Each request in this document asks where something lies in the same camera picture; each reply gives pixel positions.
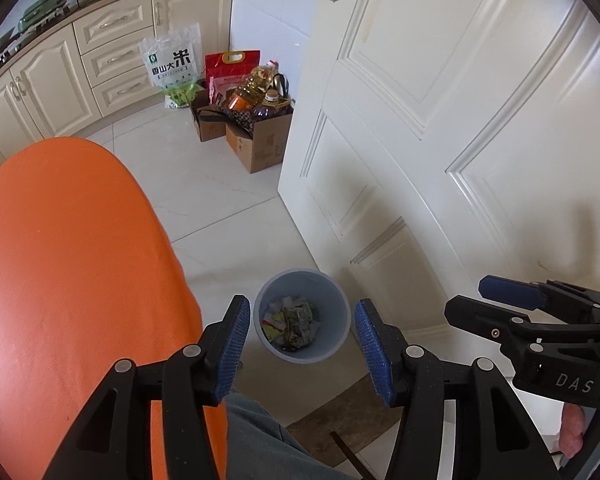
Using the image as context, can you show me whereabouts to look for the person's right hand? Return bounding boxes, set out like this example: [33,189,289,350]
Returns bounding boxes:
[558,403,585,458]

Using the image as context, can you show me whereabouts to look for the green electric pot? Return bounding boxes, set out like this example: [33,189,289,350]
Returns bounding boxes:
[17,0,67,34]

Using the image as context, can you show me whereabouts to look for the person's jeans legs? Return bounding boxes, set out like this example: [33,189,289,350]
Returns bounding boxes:
[224,389,349,480]

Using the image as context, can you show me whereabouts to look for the white rice bag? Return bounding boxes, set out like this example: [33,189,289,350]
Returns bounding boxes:
[138,23,204,108]

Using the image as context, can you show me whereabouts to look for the red rice bag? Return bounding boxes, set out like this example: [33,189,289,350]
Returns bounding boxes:
[204,50,260,105]

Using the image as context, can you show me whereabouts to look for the gas stove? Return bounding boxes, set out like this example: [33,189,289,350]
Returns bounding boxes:
[0,6,76,69]

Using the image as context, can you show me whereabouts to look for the white door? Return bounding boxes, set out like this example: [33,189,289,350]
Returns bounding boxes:
[277,0,600,411]

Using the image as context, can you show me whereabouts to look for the small cardboard box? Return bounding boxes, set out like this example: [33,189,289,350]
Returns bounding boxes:
[189,89,226,142]

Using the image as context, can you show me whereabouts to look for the cardboard box with bottles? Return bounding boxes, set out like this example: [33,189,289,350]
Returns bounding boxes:
[222,60,294,174]

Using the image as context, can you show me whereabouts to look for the blue plastic trash bin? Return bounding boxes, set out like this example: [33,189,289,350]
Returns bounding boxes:
[252,269,351,364]

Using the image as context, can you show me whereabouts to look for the lower kitchen cabinets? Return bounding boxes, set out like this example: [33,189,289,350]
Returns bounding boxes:
[0,0,233,166]

